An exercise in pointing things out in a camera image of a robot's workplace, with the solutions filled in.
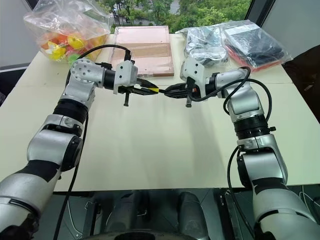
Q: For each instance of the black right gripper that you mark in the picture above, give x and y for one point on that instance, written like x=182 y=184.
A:
x=192 y=92

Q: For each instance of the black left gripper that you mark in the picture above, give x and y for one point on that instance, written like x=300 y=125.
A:
x=128 y=89

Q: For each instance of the clear bag of black cloth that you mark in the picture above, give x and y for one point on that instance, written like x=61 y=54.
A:
x=257 y=47

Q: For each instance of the black window frame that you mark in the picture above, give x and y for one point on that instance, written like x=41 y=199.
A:
x=260 y=11

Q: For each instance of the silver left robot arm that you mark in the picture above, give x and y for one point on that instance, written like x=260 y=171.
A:
x=37 y=150

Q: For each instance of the dark rounded shape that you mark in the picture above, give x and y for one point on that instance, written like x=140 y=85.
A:
x=127 y=212

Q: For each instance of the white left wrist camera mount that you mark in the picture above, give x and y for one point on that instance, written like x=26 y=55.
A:
x=126 y=72

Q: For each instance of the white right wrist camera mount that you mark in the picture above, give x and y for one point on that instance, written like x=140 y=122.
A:
x=193 y=68

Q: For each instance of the clear bag of colourful toys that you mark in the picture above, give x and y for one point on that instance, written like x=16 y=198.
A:
x=62 y=30

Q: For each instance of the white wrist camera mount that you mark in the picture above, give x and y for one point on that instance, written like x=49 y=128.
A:
x=126 y=72
x=193 y=68

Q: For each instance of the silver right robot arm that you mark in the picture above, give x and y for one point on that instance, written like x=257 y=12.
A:
x=265 y=162

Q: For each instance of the clear bag of grey parts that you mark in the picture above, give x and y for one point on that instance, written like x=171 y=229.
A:
x=202 y=45

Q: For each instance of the black furniture edge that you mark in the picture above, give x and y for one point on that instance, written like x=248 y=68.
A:
x=12 y=82

